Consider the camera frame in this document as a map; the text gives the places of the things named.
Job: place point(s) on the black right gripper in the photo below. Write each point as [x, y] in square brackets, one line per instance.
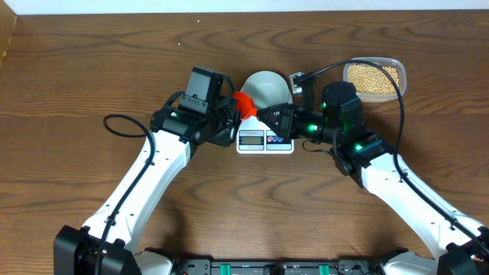
[287, 119]

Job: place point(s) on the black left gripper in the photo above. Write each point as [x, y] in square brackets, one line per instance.
[234, 122]

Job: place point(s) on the red plastic measuring scoop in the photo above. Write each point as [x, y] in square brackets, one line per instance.
[245, 104]

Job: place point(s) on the white digital kitchen scale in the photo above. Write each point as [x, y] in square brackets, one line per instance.
[254, 137]

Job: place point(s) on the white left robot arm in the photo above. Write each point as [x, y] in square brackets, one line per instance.
[107, 243]

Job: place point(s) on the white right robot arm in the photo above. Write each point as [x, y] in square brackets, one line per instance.
[458, 243]

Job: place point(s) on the grey plastic bowl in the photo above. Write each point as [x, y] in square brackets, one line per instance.
[267, 88]

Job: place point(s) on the soybeans in container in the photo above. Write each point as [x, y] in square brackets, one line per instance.
[369, 79]

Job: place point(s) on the clear plastic container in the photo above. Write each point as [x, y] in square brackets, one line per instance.
[395, 69]

